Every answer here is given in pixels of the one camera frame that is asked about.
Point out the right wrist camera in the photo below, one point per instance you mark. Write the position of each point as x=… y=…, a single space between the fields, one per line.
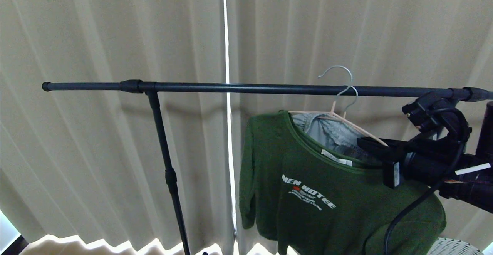
x=431 y=112

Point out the pale grey shorts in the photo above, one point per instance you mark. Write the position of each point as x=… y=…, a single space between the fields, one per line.
x=331 y=133

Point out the white laundry basket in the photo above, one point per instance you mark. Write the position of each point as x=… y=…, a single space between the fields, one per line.
x=454 y=247

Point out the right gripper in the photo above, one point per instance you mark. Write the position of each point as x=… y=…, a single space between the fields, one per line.
x=420 y=162

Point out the green garment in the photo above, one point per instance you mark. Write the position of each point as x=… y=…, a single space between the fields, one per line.
x=327 y=208

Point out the black clothes rack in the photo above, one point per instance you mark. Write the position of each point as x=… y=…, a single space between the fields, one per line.
x=231 y=88

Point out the beige curtain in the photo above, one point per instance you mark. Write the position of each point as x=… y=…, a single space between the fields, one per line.
x=96 y=27

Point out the pink clothes hanger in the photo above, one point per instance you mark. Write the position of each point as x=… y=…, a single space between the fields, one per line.
x=339 y=97
x=352 y=103

